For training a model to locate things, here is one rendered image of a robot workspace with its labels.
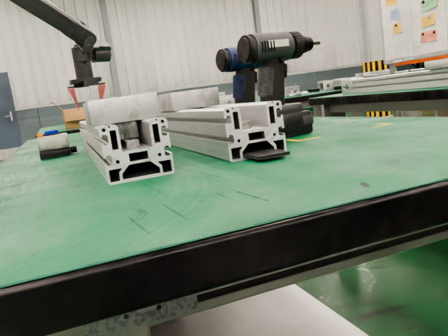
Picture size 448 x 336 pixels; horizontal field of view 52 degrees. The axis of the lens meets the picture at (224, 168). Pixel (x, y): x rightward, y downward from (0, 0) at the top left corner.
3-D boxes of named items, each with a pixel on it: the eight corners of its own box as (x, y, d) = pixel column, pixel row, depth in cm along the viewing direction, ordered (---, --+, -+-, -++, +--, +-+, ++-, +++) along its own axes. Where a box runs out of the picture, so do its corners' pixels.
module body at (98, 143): (84, 149, 142) (79, 121, 141) (117, 143, 145) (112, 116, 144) (108, 185, 67) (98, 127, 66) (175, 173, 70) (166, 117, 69)
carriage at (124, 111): (89, 139, 87) (82, 103, 86) (146, 130, 91) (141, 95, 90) (95, 144, 72) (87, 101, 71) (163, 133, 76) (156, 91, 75)
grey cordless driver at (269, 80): (245, 141, 100) (231, 37, 96) (317, 127, 108) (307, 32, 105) (264, 143, 93) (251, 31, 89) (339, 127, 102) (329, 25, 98)
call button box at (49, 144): (41, 157, 131) (37, 135, 130) (77, 151, 134) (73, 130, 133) (40, 160, 123) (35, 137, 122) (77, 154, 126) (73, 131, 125)
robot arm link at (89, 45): (73, 23, 151) (85, 37, 147) (106, 23, 158) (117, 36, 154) (69, 54, 158) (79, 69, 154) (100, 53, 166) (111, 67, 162)
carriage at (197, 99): (161, 123, 117) (156, 95, 116) (201, 116, 120) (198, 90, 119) (175, 123, 102) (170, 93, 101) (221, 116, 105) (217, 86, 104)
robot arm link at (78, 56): (67, 46, 155) (74, 43, 151) (87, 45, 160) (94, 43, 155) (71, 67, 156) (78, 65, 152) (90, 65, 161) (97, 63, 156)
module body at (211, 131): (145, 139, 148) (141, 112, 146) (175, 134, 151) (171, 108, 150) (230, 163, 73) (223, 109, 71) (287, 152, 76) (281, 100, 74)
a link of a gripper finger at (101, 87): (109, 105, 157) (105, 77, 156) (87, 108, 155) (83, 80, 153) (107, 106, 163) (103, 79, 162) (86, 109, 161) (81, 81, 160)
